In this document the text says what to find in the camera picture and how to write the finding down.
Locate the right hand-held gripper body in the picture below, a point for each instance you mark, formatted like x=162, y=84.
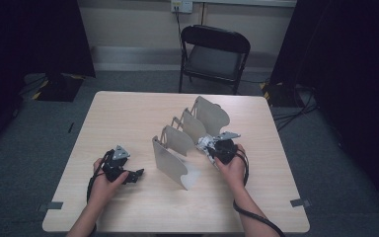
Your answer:
x=225, y=151

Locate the small black pen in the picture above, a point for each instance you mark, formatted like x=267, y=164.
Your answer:
x=70, y=127

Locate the person's left hand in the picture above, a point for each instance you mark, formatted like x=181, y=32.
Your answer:
x=102, y=192

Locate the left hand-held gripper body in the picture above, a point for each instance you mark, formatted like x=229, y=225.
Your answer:
x=120, y=154

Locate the grey wall trunking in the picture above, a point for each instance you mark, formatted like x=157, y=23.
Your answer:
x=243, y=2

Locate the white wall socket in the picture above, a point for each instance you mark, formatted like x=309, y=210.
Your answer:
x=186, y=6

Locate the beige expandable divider rack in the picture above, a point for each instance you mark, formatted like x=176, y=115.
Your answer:
x=169, y=161

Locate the person's right hand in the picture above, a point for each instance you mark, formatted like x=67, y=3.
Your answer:
x=235, y=174

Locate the white cloth with dark stripes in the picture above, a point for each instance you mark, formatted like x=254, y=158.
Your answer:
x=202, y=143

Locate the black stand base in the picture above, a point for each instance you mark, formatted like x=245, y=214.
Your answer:
x=59, y=89
x=279, y=95

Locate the black curtain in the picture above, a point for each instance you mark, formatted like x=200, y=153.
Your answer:
x=358, y=65
x=29, y=33

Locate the grey tape strip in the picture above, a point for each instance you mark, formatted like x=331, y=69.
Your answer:
x=54, y=205
x=300, y=202

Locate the black folding chair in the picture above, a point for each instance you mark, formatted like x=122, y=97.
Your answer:
x=215, y=61

